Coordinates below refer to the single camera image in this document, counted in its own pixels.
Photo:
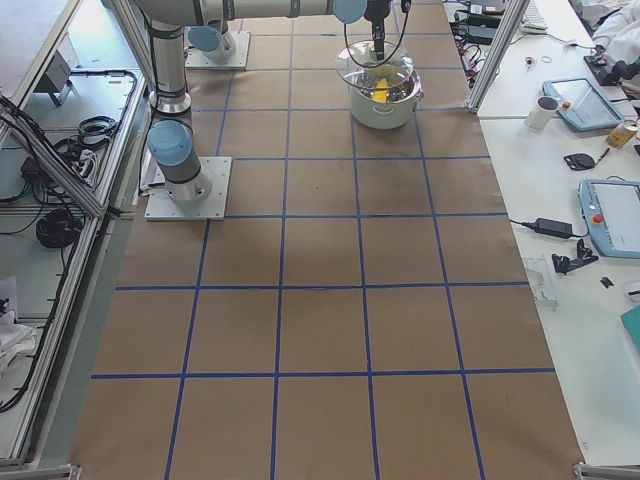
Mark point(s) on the small black power adapter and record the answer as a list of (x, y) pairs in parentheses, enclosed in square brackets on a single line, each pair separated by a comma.
[(553, 228)]

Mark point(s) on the grey metal box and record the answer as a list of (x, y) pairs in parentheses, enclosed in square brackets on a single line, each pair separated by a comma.
[(55, 81)]

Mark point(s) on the upper teach pendant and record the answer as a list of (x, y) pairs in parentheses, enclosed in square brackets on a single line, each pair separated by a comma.
[(589, 108)]

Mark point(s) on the clear acrylic holder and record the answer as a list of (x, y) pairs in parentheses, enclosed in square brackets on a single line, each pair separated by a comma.
[(540, 281)]

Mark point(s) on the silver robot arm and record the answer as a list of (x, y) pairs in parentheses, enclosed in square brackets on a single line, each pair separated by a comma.
[(213, 40), (155, 31)]

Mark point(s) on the teach pendant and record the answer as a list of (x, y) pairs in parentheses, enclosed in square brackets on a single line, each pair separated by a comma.
[(589, 108), (611, 211)]

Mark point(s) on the glass pot lid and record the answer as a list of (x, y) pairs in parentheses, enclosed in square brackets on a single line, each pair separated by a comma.
[(359, 66)]

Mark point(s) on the pale green cooking pot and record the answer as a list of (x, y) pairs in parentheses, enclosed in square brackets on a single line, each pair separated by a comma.
[(403, 102)]

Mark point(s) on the aluminium frame post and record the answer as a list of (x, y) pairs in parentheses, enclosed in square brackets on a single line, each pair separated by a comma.
[(511, 19)]

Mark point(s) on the yellow bottle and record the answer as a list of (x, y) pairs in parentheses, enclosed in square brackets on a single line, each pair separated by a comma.
[(622, 134)]

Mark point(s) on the yellow corn cob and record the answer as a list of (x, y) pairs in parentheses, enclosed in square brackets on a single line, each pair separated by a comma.
[(380, 93)]

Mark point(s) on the lower teach pendant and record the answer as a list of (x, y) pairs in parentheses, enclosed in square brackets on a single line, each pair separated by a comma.
[(611, 211)]

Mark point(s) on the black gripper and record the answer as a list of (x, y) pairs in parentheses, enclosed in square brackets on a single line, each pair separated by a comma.
[(375, 11)]

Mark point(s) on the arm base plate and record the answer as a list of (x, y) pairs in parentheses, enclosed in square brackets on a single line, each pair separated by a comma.
[(195, 60), (204, 197)]

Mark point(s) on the black round case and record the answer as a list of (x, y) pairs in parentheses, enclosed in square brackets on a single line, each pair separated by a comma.
[(579, 161)]

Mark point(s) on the white mug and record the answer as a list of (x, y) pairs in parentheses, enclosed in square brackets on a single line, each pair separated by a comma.
[(542, 112)]

